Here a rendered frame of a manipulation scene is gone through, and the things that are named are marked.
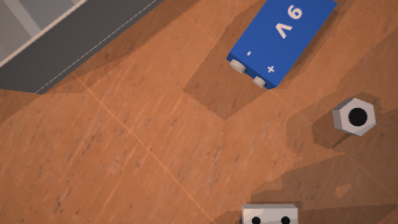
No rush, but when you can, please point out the grey hex nut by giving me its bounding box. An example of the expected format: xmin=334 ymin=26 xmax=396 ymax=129
xmin=332 ymin=98 xmax=376 ymax=136

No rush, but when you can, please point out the white domino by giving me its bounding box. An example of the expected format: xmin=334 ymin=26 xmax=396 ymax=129
xmin=242 ymin=204 xmax=298 ymax=224

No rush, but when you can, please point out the grey rack of labelled bins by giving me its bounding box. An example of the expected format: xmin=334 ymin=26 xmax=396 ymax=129
xmin=0 ymin=0 xmax=164 ymax=95

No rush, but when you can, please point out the blue 9v battery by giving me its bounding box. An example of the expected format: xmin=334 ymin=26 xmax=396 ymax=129
xmin=226 ymin=0 xmax=338 ymax=90

